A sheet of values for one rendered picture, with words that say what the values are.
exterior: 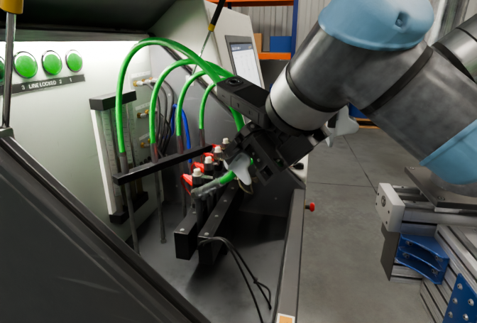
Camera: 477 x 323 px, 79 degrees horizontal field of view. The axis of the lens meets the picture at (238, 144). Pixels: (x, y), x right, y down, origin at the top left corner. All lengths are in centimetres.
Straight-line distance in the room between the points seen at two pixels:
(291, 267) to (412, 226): 42
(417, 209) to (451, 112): 71
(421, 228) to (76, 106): 96
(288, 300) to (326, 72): 48
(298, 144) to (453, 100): 16
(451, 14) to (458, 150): 73
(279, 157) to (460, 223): 72
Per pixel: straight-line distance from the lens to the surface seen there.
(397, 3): 25
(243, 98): 39
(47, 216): 44
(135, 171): 81
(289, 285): 67
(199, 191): 59
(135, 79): 96
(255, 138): 38
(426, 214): 97
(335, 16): 26
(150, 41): 60
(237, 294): 81
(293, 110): 31
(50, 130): 73
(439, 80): 27
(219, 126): 98
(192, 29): 102
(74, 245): 43
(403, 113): 27
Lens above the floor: 142
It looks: 20 degrees down
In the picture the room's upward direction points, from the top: straight up
